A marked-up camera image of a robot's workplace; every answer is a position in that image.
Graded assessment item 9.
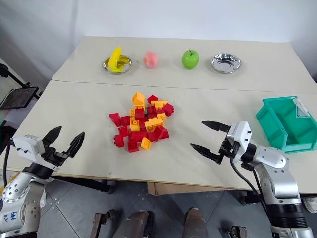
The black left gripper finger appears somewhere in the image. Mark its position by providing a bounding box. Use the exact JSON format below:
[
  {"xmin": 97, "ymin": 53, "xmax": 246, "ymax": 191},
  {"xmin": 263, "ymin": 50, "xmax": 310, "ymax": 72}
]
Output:
[
  {"xmin": 64, "ymin": 131, "xmax": 86, "ymax": 158},
  {"xmin": 41, "ymin": 126, "xmax": 63, "ymax": 149}
]

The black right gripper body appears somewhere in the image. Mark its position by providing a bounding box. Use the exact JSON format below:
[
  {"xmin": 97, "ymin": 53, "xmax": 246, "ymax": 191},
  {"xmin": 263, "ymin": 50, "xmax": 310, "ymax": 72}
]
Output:
[{"xmin": 218, "ymin": 138, "xmax": 239, "ymax": 165}]

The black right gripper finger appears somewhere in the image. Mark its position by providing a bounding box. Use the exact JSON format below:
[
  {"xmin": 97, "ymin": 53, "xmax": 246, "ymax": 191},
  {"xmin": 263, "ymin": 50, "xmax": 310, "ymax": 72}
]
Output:
[
  {"xmin": 201, "ymin": 120, "xmax": 232, "ymax": 133},
  {"xmin": 190, "ymin": 143, "xmax": 222, "ymax": 165}
]

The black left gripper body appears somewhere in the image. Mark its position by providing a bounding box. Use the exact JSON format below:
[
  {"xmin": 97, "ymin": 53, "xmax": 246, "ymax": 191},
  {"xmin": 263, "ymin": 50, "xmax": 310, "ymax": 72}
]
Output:
[{"xmin": 37, "ymin": 141, "xmax": 75, "ymax": 172}]

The black table leg bar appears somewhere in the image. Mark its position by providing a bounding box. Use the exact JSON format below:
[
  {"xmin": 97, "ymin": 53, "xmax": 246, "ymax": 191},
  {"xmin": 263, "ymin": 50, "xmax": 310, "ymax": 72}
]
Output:
[{"xmin": 53, "ymin": 177, "xmax": 116, "ymax": 195}]

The black panel on stand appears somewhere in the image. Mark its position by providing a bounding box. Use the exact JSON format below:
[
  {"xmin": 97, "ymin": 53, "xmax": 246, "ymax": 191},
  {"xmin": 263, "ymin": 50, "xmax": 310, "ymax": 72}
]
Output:
[{"xmin": 0, "ymin": 86, "xmax": 40, "ymax": 111}]

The green plastic storage bin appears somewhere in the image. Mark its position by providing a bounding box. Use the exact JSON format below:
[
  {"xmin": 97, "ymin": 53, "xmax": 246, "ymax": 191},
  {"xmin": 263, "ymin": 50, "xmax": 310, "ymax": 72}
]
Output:
[{"xmin": 255, "ymin": 95, "xmax": 317, "ymax": 154}]

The silver metal bowl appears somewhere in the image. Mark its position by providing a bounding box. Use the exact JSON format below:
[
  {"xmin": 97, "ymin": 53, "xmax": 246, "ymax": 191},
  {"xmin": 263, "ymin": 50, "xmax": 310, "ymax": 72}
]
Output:
[
  {"xmin": 210, "ymin": 52, "xmax": 243, "ymax": 74},
  {"xmin": 101, "ymin": 55, "xmax": 133, "ymax": 74}
]

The dark rounded shape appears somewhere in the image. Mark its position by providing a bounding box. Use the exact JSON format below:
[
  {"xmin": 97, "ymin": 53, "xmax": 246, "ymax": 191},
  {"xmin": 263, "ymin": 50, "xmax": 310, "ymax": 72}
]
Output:
[
  {"xmin": 185, "ymin": 207, "xmax": 209, "ymax": 238},
  {"xmin": 120, "ymin": 210, "xmax": 155, "ymax": 238}
]

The green apple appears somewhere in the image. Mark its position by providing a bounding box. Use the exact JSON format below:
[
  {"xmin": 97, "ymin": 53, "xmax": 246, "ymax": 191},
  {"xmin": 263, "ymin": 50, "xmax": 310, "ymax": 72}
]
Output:
[{"xmin": 182, "ymin": 49, "xmax": 200, "ymax": 70}]

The clear plastic label holder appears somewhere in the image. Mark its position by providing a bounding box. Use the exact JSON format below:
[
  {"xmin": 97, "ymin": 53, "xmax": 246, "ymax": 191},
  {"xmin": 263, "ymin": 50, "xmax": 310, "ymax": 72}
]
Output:
[{"xmin": 291, "ymin": 97, "xmax": 311, "ymax": 118}]

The yellow banana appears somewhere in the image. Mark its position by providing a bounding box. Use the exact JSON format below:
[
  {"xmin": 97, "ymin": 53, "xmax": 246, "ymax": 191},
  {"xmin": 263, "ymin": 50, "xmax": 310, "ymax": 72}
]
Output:
[{"xmin": 108, "ymin": 46, "xmax": 131, "ymax": 73}]

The pink peach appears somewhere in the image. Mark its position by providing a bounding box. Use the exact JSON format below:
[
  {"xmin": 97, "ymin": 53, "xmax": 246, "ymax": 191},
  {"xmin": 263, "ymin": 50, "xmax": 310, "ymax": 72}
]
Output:
[{"xmin": 142, "ymin": 50, "xmax": 159, "ymax": 68}]

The white shoe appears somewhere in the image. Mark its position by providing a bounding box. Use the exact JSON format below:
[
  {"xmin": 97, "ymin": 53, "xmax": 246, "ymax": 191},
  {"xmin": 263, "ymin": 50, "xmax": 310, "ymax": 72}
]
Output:
[{"xmin": 303, "ymin": 196, "xmax": 317, "ymax": 214}]

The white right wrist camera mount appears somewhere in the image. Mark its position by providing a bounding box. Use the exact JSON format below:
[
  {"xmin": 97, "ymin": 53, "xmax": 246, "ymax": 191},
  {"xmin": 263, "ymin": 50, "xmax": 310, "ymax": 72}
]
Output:
[{"xmin": 226, "ymin": 121, "xmax": 251, "ymax": 157}]

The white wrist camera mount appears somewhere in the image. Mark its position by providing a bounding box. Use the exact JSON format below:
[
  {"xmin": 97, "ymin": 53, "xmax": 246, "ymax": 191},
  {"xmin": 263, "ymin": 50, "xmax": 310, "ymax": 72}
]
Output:
[
  {"xmin": 226, "ymin": 121, "xmax": 251, "ymax": 157},
  {"xmin": 12, "ymin": 134, "xmax": 46, "ymax": 160}
]

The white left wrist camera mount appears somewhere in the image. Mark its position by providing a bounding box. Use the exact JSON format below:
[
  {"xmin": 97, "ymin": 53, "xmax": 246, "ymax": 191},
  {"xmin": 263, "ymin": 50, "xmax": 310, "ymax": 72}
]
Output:
[{"xmin": 12, "ymin": 134, "xmax": 46, "ymax": 160}]

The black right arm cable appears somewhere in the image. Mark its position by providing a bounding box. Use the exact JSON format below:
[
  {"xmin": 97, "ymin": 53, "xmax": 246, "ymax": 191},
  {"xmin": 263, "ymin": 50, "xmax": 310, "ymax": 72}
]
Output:
[{"xmin": 229, "ymin": 157, "xmax": 272, "ymax": 220}]

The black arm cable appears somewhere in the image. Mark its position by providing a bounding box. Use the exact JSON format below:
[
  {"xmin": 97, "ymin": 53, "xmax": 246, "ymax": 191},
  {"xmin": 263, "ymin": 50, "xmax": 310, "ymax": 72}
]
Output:
[
  {"xmin": 229, "ymin": 157, "xmax": 272, "ymax": 220},
  {"xmin": 2, "ymin": 139, "xmax": 14, "ymax": 189}
]

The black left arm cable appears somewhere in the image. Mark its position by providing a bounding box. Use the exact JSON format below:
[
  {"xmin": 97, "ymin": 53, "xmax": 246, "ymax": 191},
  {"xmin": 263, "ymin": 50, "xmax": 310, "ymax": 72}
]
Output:
[{"xmin": 2, "ymin": 139, "xmax": 14, "ymax": 189}]

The dark metal bracket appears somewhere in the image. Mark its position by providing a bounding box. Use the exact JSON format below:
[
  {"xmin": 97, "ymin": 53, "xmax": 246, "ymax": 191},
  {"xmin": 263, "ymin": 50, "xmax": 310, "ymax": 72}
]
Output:
[
  {"xmin": 223, "ymin": 225, "xmax": 249, "ymax": 238},
  {"xmin": 90, "ymin": 209, "xmax": 117, "ymax": 238}
]

